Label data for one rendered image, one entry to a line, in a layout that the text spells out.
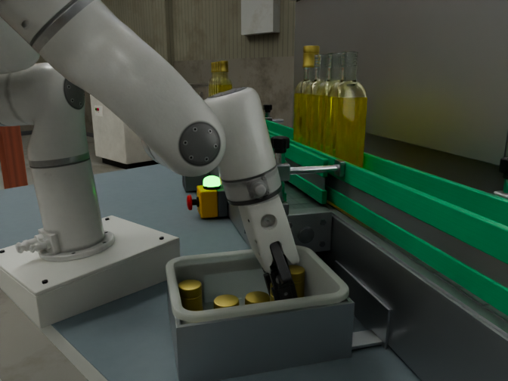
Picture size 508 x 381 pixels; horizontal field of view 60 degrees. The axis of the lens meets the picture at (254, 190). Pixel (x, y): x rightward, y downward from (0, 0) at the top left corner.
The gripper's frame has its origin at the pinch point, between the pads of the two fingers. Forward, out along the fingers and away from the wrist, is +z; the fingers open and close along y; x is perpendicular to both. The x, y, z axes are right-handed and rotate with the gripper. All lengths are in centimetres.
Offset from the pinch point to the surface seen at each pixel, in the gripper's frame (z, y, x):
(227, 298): -3.0, -2.5, 7.6
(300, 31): -34, 84, -41
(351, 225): -3.9, 3.8, -13.8
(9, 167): -4, 217, 100
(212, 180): -5, 51, 2
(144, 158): 59, 487, 44
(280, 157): -16.1, 9.6, -6.9
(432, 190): -8.0, -2.3, -24.1
